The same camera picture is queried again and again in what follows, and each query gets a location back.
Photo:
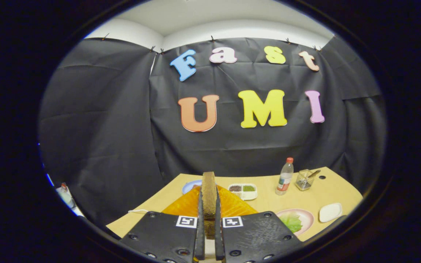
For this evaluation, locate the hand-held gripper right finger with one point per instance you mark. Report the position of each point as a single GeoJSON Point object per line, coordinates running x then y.
{"type": "Point", "coordinates": [218, 241]}

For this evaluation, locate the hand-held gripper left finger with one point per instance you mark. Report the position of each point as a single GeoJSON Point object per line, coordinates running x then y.
{"type": "Point", "coordinates": [200, 241]}

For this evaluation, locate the brown bread slice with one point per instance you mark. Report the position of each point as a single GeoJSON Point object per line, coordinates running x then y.
{"type": "Point", "coordinates": [208, 197]}

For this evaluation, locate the green lettuce leaf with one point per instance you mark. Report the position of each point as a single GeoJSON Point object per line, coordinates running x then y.
{"type": "Point", "coordinates": [291, 222]}

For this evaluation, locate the white toaster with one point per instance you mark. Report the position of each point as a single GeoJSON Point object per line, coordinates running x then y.
{"type": "Point", "coordinates": [209, 252]}

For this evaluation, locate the white divided condiment tray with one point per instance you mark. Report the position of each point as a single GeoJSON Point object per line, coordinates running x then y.
{"type": "Point", "coordinates": [245, 196]}

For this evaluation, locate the blue plate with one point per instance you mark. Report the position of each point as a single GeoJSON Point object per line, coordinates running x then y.
{"type": "Point", "coordinates": [188, 187]}

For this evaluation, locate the clear plastic bottle red cap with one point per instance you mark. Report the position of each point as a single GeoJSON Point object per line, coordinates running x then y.
{"type": "Point", "coordinates": [284, 180]}

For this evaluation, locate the pink plate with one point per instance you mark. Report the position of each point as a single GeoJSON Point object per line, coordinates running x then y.
{"type": "Point", "coordinates": [305, 215]}

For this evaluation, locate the black backdrop cloth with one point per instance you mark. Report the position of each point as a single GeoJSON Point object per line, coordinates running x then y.
{"type": "Point", "coordinates": [232, 146]}

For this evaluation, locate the metal mesh utensil holder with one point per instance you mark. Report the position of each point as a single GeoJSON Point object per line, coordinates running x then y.
{"type": "Point", "coordinates": [303, 182]}

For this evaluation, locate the small white plate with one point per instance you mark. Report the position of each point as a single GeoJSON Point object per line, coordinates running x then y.
{"type": "Point", "coordinates": [330, 212]}

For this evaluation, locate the white container red cap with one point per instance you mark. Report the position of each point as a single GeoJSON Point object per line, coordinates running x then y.
{"type": "Point", "coordinates": [66, 197]}

